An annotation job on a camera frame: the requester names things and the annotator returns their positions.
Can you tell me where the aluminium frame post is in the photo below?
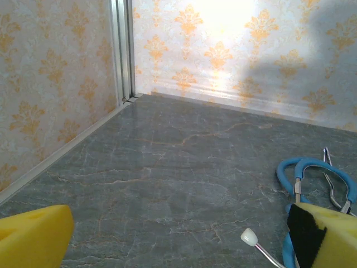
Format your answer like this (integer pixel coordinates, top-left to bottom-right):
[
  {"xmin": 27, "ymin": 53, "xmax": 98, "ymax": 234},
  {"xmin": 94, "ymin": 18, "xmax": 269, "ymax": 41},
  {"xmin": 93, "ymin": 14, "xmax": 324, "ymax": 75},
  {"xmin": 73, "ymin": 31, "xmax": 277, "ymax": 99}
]
[{"xmin": 109, "ymin": 0, "xmax": 137, "ymax": 106}]

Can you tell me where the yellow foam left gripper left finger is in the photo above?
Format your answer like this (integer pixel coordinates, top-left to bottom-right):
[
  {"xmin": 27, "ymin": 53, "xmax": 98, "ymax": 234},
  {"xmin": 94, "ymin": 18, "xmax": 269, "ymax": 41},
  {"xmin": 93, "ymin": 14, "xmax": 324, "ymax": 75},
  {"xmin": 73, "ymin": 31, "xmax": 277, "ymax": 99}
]
[{"xmin": 0, "ymin": 204, "xmax": 75, "ymax": 268}]

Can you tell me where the aluminium table side rail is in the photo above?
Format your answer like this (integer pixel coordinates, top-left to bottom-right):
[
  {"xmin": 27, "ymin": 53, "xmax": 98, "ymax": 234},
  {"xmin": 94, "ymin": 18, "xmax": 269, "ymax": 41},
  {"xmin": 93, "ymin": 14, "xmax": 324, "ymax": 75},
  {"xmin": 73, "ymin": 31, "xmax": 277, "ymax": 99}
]
[{"xmin": 0, "ymin": 106, "xmax": 125, "ymax": 205}]

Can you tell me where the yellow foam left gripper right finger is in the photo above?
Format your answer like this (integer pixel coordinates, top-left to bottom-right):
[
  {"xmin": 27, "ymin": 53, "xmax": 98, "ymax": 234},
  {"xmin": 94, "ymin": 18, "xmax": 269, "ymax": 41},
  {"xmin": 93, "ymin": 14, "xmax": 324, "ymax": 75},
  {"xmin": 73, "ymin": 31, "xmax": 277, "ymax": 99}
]
[{"xmin": 287, "ymin": 203, "xmax": 357, "ymax": 268}]

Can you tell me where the blue stethoscope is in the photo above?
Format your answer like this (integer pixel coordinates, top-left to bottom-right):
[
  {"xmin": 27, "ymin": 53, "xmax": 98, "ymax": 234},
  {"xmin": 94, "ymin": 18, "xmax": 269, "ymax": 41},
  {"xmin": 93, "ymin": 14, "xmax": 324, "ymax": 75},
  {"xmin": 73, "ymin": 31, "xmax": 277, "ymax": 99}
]
[{"xmin": 241, "ymin": 147, "xmax": 357, "ymax": 268}]

